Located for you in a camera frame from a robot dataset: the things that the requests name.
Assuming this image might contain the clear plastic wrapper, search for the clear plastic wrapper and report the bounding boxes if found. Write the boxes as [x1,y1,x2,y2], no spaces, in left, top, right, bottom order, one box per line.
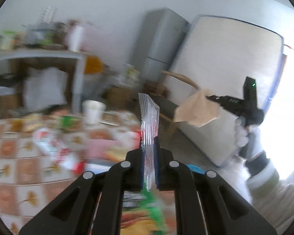
[139,93,160,191]

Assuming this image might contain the white mattress blue trim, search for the white mattress blue trim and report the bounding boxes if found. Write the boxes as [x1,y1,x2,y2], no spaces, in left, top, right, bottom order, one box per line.
[165,15,284,167]

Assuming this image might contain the wooden chair dark seat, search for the wooden chair dark seat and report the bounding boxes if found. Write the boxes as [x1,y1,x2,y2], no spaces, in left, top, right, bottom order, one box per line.
[151,70,199,140]

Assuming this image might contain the grey metal desk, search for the grey metal desk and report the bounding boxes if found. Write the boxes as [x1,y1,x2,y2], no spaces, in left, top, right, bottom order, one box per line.
[0,48,93,114]

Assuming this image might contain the white gloved right hand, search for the white gloved right hand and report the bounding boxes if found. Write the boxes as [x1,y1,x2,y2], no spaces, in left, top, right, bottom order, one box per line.
[234,118,258,148]

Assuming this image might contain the beige paper bag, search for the beige paper bag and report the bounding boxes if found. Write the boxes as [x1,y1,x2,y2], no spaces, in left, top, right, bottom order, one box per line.
[174,89,221,127]

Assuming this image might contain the white paper cup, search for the white paper cup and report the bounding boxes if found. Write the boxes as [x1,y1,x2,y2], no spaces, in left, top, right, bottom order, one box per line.
[82,100,106,125]

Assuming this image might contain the right forearm light sleeve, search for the right forearm light sleeve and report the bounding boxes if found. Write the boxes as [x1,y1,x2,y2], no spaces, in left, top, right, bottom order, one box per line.
[237,127,294,233]

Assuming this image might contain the pink cloth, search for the pink cloth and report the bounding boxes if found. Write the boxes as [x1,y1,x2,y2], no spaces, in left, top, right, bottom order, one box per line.
[84,139,120,160]

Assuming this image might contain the blue trash basket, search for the blue trash basket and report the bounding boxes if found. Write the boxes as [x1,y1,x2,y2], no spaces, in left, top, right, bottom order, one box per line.
[187,164,205,174]

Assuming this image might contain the white red-capped bottle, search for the white red-capped bottle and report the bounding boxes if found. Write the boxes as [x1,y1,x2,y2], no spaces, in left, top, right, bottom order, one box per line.
[33,127,85,175]

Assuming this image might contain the small green snack packet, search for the small green snack packet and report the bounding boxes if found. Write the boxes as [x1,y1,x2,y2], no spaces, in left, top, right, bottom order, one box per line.
[59,116,81,132]

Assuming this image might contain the white pillow under desk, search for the white pillow under desk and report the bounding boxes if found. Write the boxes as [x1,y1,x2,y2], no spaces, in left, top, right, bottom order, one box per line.
[23,67,68,112]

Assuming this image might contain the yellow fluffy item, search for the yellow fluffy item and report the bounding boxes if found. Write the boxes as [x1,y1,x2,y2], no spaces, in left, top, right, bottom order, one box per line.
[84,56,103,75]

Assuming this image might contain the green chip bag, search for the green chip bag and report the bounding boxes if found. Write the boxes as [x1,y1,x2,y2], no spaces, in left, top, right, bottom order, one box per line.
[120,189,167,235]

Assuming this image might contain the grey refrigerator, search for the grey refrigerator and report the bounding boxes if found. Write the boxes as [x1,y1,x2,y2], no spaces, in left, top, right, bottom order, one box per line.
[129,9,189,83]

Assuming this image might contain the cardboard box on floor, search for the cardboard box on floor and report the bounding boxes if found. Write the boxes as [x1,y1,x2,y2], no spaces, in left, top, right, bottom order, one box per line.
[107,87,133,109]

